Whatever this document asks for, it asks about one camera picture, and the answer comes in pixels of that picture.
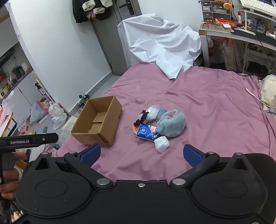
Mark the white-framed desk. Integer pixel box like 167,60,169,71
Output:
199,20,276,68

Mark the grey door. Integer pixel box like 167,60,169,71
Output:
92,0,143,76

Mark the person's left hand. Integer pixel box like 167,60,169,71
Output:
0,151,26,201

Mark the brown cardboard box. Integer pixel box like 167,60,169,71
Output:
71,95,123,147

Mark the white red-printed plastic bag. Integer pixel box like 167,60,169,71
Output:
48,102,65,118

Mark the black and white small toy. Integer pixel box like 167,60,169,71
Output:
134,109,149,127

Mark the white cable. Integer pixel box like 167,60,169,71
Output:
245,87,276,110

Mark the white keyboard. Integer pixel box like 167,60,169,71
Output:
240,0,276,16

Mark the cream pillow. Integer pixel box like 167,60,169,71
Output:
260,74,276,113

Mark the white bundle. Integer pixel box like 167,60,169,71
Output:
154,136,170,153

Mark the white cover sheet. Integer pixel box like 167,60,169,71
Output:
117,13,202,80

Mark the flat cardboard sheet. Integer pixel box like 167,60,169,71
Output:
59,116,78,142

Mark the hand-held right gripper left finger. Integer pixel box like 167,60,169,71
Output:
32,144,113,188

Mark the black hanging coat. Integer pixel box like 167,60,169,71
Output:
72,0,118,24

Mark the clear bag of white stuffing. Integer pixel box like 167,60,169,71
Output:
140,104,166,121

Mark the black desk mat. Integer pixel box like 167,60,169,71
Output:
234,28,276,39

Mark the grey plastic bag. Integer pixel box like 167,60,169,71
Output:
30,101,48,124

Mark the pink bed sheet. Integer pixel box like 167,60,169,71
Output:
53,64,276,183

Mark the clear plastic bag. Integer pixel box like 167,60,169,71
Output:
52,113,68,130

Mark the grey drawer organizer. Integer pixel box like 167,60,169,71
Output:
201,1,232,22

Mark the white cabinet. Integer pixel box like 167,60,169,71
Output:
0,41,54,121

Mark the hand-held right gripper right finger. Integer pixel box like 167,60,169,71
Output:
170,144,250,188

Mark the grey-blue fluffy plush toy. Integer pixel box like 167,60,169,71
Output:
156,109,186,138

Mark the blue tissue packet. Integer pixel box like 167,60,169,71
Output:
136,123,160,142

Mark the red and white snack packet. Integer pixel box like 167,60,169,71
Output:
17,119,31,134

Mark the beige tote bag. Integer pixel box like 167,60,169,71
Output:
220,40,242,70

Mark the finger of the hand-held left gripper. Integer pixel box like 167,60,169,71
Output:
35,132,59,145

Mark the red and white plastic bag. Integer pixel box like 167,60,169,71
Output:
0,95,14,130

